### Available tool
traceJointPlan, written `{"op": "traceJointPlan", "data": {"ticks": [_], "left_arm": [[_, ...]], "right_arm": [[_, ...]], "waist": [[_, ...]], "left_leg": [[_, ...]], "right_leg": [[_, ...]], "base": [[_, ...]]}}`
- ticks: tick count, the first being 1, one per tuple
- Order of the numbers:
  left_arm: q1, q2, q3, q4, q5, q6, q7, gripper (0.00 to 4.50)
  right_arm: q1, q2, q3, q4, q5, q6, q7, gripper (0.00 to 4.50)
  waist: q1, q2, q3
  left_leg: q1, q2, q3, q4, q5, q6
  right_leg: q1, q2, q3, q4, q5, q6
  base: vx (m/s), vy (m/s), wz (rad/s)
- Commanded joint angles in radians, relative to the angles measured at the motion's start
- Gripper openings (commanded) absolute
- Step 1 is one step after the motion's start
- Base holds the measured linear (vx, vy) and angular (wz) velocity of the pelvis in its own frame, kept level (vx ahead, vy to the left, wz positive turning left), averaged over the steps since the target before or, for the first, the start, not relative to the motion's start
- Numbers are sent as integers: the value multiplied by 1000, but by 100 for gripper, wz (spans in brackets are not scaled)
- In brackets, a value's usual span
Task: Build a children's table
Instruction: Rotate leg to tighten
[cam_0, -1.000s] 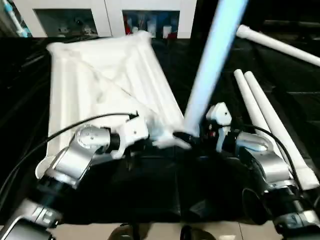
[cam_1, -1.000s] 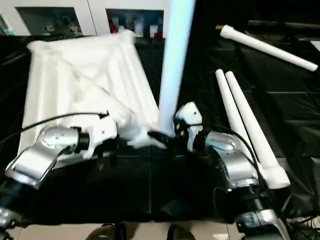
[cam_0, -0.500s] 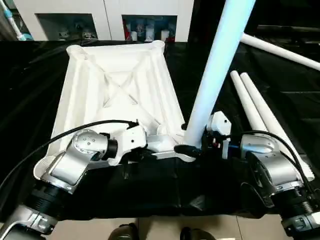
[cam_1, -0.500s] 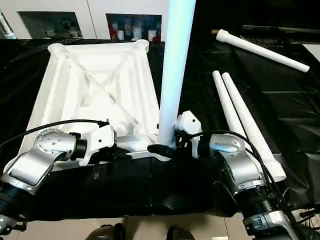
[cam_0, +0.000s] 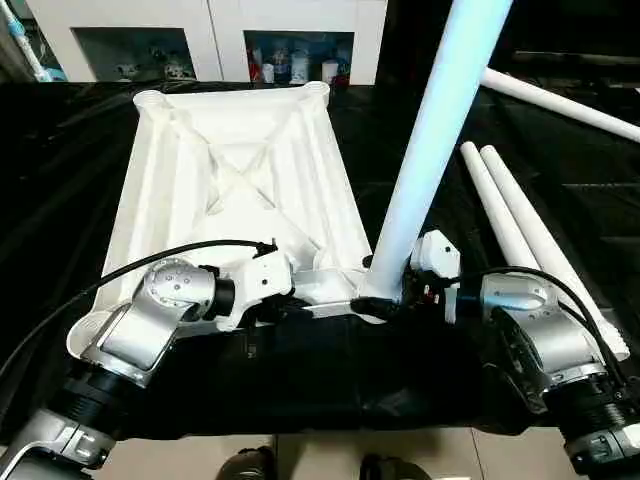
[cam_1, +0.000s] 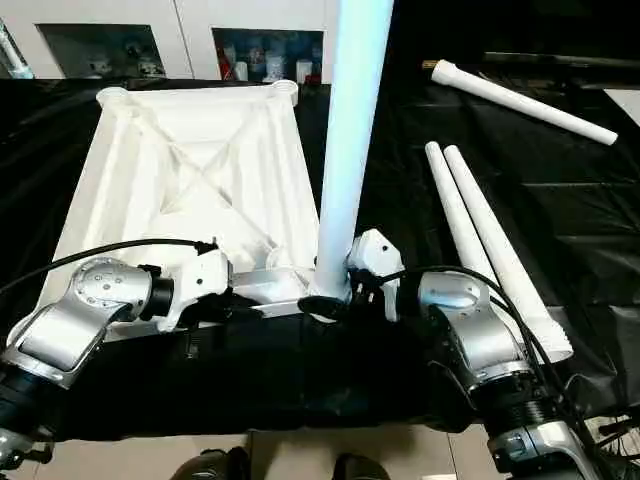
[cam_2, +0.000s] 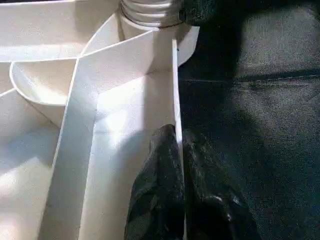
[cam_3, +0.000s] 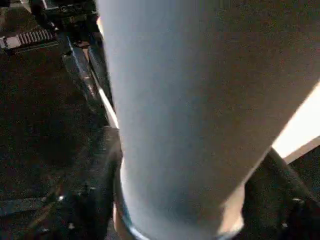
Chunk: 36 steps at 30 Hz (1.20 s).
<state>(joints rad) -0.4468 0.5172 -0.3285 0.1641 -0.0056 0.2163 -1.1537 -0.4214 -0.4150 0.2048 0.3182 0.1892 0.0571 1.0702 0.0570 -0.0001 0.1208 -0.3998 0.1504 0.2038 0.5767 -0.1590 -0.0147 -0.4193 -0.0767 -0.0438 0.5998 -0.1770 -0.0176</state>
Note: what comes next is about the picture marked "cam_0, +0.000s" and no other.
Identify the white plastic table top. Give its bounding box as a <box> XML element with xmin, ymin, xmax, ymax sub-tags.
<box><xmin>68</xmin><ymin>82</ymin><xmax>403</xmax><ymax>361</ymax></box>

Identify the white plastic table leg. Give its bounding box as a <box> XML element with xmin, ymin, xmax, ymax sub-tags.
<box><xmin>480</xmin><ymin>66</ymin><xmax>640</xmax><ymax>144</ymax></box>
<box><xmin>458</xmin><ymin>141</ymin><xmax>547</xmax><ymax>273</ymax></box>
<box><xmin>480</xmin><ymin>145</ymin><xmax>632</xmax><ymax>362</ymax></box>
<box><xmin>358</xmin><ymin>0</ymin><xmax>514</xmax><ymax>305</ymax></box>

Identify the black work mat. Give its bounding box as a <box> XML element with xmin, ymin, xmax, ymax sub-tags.
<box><xmin>0</xmin><ymin>40</ymin><xmax>640</xmax><ymax>441</ymax></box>

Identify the white cabinet with glass doors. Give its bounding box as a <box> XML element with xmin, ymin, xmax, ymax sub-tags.
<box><xmin>25</xmin><ymin>0</ymin><xmax>389</xmax><ymax>87</ymax></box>

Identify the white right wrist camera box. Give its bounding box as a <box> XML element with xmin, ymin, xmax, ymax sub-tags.
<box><xmin>410</xmin><ymin>229</ymin><xmax>464</xmax><ymax>303</ymax></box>

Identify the black left wrist camera cable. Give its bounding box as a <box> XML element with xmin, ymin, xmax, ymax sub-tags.
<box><xmin>0</xmin><ymin>237</ymin><xmax>280</xmax><ymax>379</ymax></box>

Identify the white teal mop handle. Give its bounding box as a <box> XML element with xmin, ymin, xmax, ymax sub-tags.
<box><xmin>0</xmin><ymin>0</ymin><xmax>53</xmax><ymax>83</ymax></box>

